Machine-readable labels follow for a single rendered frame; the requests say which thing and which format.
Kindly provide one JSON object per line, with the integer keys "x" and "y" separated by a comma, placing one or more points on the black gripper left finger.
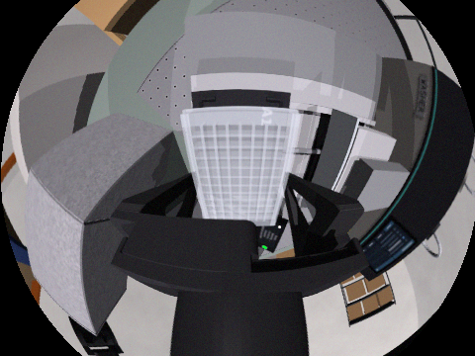
{"x": 155, "y": 200}

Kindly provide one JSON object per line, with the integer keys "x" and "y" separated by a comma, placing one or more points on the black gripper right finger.
{"x": 335, "y": 213}

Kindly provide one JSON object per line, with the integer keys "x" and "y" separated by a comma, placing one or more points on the white multiwell plate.
{"x": 240, "y": 127}

